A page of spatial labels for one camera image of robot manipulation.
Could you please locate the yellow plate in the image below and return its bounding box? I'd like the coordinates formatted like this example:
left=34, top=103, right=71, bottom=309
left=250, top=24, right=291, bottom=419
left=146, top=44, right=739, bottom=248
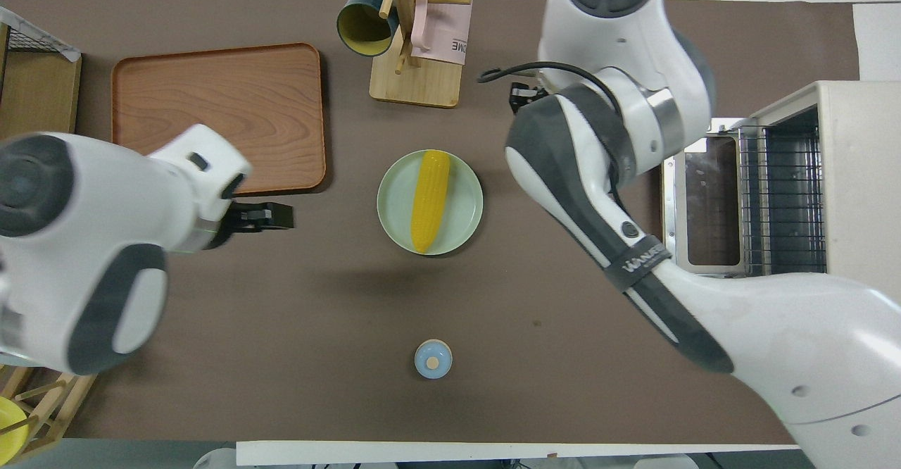
left=0, top=396, right=31, bottom=460

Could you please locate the white toaster oven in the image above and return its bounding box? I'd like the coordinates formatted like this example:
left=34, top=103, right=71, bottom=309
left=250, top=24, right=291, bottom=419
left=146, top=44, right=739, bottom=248
left=732, top=80, right=901, bottom=302

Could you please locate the light green plate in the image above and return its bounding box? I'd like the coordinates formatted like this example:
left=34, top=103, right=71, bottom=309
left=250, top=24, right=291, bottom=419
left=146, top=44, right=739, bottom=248
left=377, top=149, right=485, bottom=257

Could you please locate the wooden mug tree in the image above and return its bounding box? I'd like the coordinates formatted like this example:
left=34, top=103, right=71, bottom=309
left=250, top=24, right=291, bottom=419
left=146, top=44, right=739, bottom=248
left=336, top=0, right=473, bottom=109

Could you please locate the pink mug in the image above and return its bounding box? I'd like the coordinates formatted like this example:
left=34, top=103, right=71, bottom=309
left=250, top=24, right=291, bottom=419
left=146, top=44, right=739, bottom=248
left=410, top=0, right=473, bottom=67

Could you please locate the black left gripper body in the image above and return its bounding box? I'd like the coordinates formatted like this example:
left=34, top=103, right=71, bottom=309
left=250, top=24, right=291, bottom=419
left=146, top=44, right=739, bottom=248
left=208, top=196, right=247, bottom=251

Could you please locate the brown table mat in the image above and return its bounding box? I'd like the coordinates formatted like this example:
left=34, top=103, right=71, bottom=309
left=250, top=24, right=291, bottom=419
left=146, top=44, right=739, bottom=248
left=0, top=0, right=861, bottom=449

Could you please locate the black wire basket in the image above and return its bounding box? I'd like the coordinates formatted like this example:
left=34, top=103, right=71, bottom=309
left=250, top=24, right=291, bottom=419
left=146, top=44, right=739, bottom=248
left=0, top=6, right=81, bottom=62

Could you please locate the blue jar with cork lid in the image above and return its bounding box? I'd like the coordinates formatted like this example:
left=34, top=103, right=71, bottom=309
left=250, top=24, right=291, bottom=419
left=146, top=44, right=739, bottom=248
left=414, top=339, right=453, bottom=380

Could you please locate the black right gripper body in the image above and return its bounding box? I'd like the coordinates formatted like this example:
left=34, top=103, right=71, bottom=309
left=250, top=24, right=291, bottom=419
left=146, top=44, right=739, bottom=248
left=510, top=82, right=551, bottom=114

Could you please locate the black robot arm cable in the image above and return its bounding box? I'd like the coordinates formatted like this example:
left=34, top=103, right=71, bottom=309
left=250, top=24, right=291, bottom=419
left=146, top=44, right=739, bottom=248
left=477, top=61, right=624, bottom=116

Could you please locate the wooden shelf cabinet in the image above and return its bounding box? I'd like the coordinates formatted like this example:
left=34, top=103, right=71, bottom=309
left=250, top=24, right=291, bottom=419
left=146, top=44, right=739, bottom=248
left=0, top=22, right=83, bottom=142

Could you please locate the toaster oven glass door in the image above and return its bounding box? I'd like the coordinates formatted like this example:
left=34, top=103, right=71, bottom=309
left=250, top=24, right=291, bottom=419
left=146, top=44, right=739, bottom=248
left=660, top=118, right=748, bottom=279

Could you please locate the metal oven wire rack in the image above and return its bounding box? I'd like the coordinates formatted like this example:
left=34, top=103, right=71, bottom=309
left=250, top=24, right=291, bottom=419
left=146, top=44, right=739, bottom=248
left=725, top=124, right=828, bottom=277

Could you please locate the yellow corn cob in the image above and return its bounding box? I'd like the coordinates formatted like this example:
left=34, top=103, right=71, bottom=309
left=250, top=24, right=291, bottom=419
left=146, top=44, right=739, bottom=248
left=410, top=149, right=452, bottom=254

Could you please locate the wooden serving tray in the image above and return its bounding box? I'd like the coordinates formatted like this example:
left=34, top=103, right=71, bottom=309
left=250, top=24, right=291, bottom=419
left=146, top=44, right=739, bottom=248
left=111, top=42, right=327, bottom=196

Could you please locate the wooden dish rack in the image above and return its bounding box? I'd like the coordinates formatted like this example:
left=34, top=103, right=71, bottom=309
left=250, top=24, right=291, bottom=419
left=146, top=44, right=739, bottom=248
left=0, top=363, right=96, bottom=464

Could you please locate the dark green mug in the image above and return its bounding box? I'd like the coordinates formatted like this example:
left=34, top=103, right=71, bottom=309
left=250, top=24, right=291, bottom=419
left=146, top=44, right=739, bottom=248
left=336, top=0, right=401, bottom=58

